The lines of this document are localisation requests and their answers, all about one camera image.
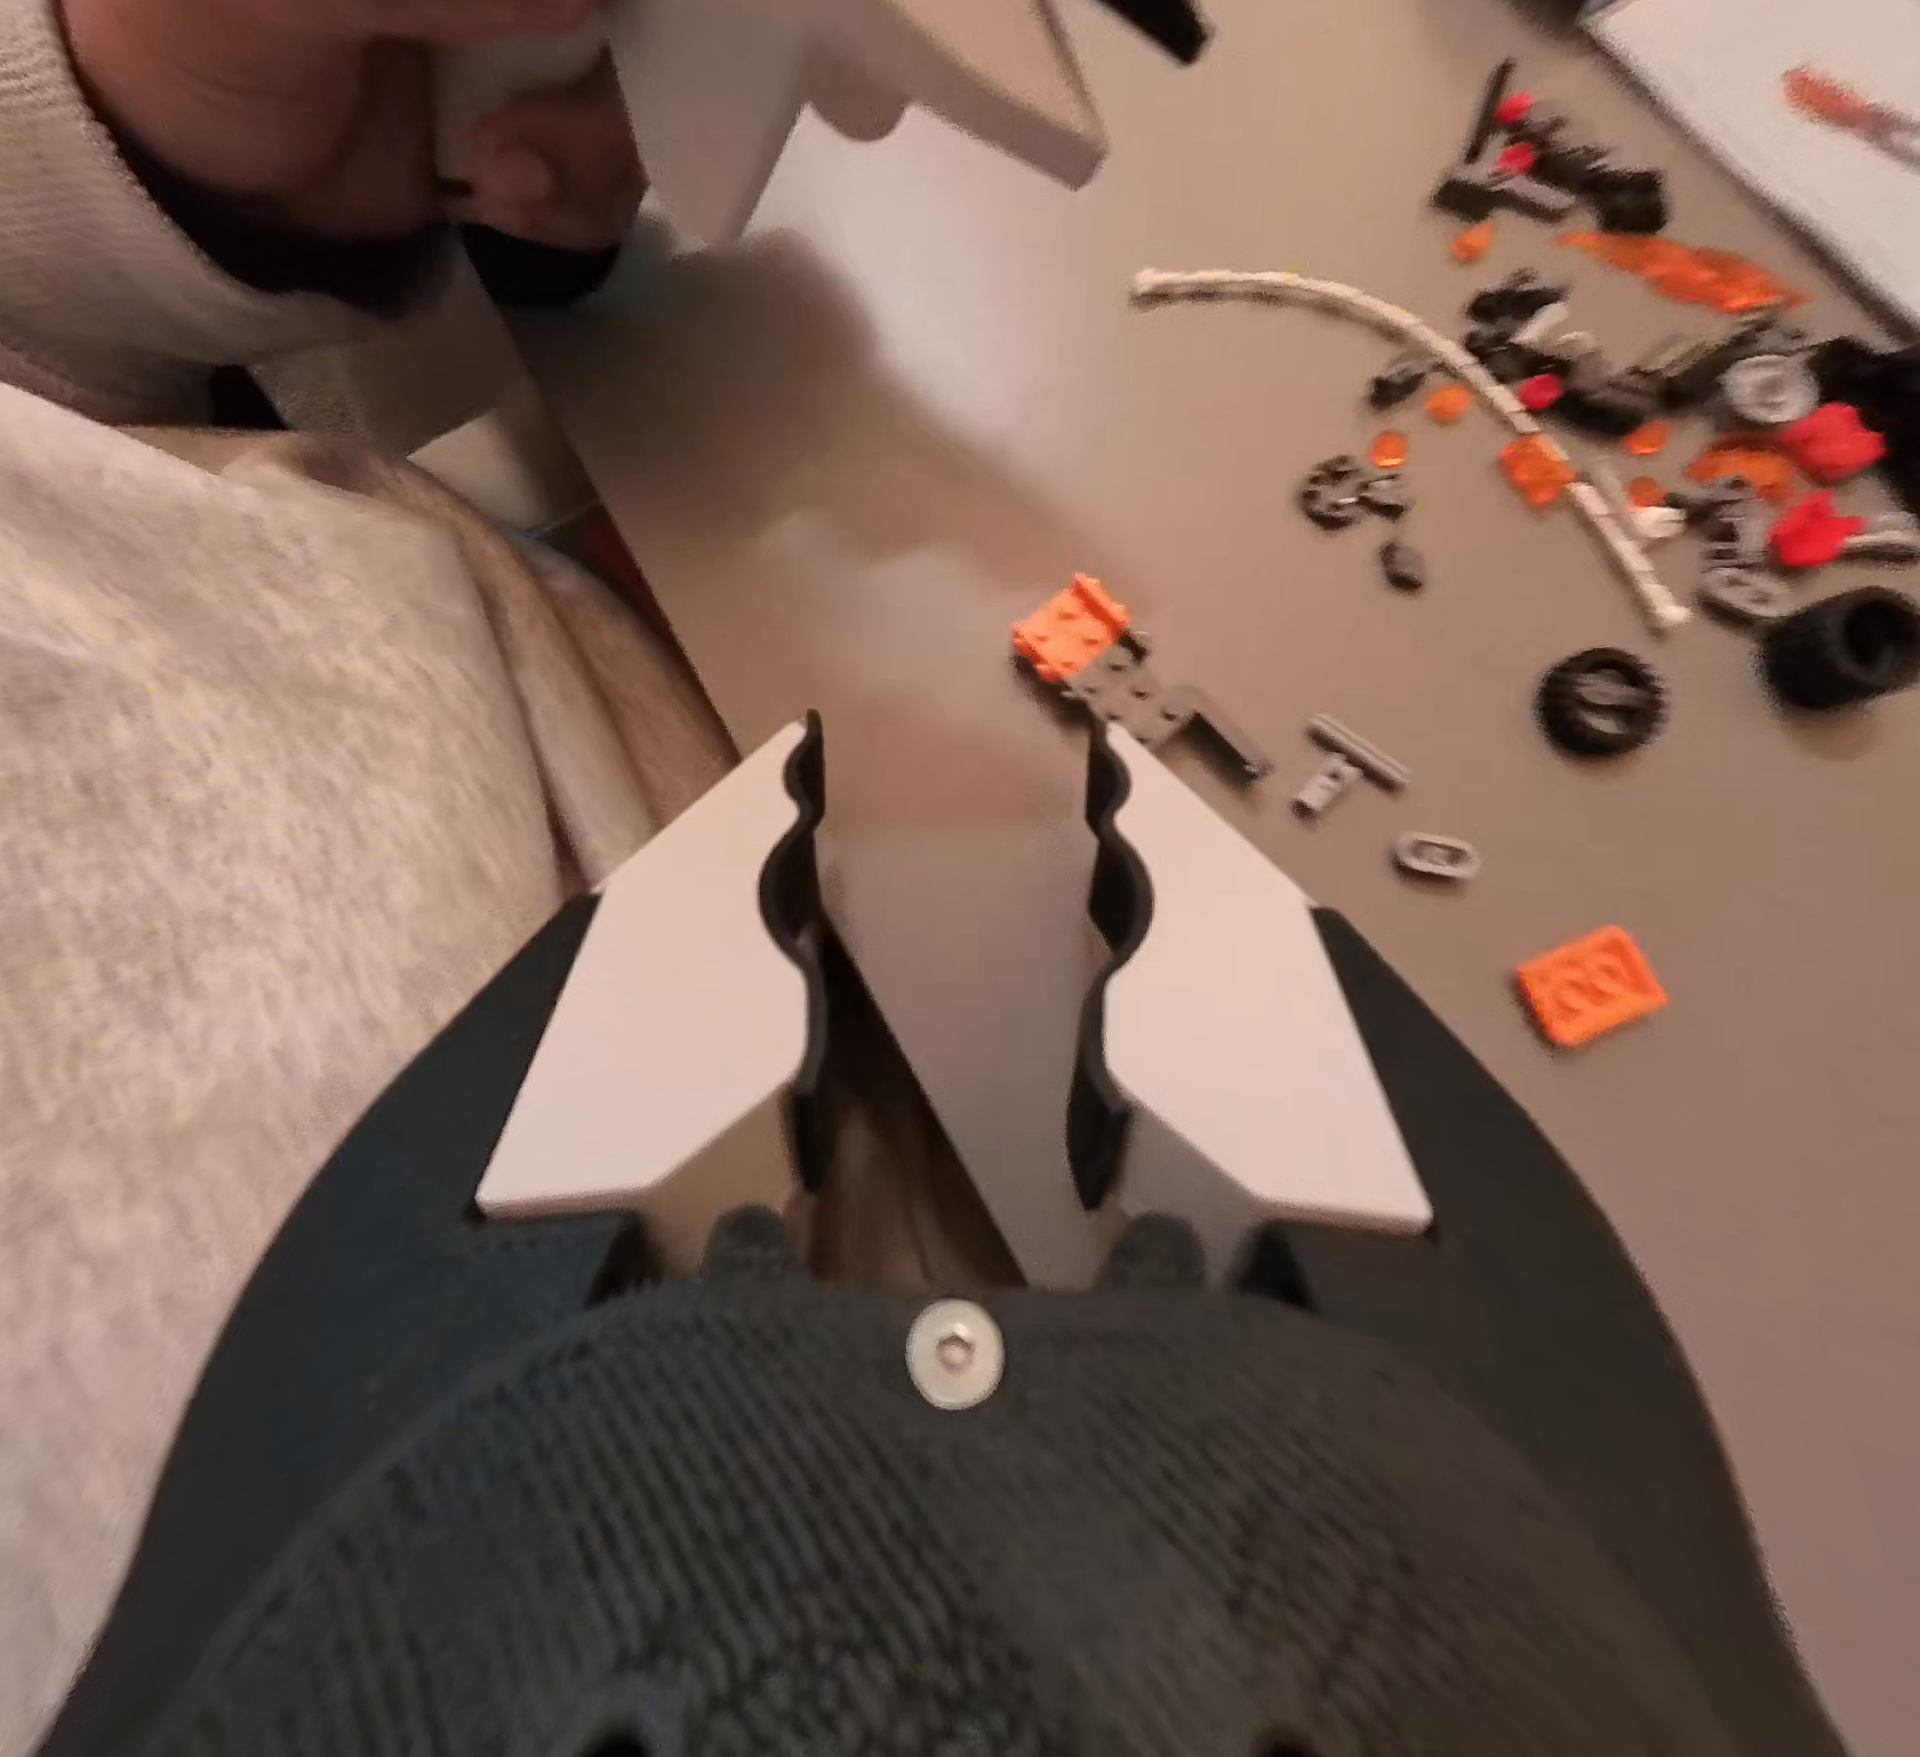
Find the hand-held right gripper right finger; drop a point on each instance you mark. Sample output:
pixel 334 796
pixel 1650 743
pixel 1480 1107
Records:
pixel 1260 1052

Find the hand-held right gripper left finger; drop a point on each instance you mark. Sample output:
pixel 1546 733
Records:
pixel 660 1037

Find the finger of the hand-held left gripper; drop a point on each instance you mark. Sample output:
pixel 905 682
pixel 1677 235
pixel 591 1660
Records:
pixel 946 17

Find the orange grey lego assembly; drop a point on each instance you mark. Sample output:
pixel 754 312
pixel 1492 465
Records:
pixel 1116 676

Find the person's left forearm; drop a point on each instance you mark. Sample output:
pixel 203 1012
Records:
pixel 60 212

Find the grey oval lego link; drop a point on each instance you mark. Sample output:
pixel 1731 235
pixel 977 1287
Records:
pixel 1411 858
pixel 1738 593

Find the grey lego clip piece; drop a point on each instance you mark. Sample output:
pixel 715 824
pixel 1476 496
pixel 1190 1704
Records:
pixel 1326 790

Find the grey lego bar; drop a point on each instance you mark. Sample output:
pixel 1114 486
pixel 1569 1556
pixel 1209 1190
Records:
pixel 1358 753

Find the orange lego plate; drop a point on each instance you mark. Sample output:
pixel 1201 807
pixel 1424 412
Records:
pixel 1589 988

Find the thin black lego tyre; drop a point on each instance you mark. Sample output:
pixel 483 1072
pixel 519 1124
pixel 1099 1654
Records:
pixel 1554 705

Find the small dark grey lego piece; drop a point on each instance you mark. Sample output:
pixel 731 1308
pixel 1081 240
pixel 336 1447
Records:
pixel 1403 566

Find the black lego axle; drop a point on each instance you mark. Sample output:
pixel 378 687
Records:
pixel 1496 106

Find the dark grey round lego plate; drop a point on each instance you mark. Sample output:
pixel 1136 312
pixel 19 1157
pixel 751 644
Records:
pixel 1342 493

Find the transparent orange lego brick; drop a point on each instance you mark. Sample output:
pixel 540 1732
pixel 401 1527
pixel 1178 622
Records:
pixel 1539 471

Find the wide black lego tyre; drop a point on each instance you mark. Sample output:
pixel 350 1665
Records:
pixel 1794 670

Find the pile of mixed lego pieces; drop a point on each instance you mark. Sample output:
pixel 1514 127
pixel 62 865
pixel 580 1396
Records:
pixel 1589 188

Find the transparent orange lego windscreen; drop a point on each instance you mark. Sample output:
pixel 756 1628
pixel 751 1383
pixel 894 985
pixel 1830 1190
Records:
pixel 1738 463

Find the red lego slope piece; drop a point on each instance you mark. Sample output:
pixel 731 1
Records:
pixel 1816 529

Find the transparent orange lego flame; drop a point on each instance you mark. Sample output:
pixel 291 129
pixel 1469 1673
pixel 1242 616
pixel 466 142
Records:
pixel 1681 273

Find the lego instruction booklet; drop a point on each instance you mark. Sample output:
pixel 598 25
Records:
pixel 1725 90

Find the grey lego wheel hub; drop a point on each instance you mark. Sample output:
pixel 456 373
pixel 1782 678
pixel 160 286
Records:
pixel 1771 390

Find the red studded lego piece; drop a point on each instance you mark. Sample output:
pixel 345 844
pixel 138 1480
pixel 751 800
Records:
pixel 1833 438

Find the large black lego plates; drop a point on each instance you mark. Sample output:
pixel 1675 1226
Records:
pixel 1873 408

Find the person's left hand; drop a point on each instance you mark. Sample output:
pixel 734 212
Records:
pixel 300 17

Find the person's grey zip sweater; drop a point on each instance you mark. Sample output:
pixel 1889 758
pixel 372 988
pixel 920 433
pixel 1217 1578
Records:
pixel 225 888

